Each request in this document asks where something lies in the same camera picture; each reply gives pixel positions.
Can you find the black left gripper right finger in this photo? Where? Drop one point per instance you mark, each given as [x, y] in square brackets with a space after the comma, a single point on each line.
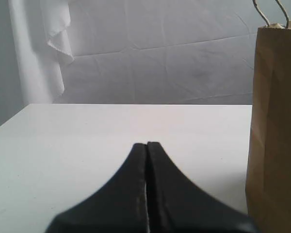
[176, 205]

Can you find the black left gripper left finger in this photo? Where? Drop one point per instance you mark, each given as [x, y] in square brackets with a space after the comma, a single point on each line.
[119, 206]

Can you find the brown paper bag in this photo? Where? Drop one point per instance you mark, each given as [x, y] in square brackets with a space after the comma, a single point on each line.
[268, 180]

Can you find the white backdrop cloth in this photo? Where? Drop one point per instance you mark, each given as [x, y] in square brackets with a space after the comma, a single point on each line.
[139, 51]

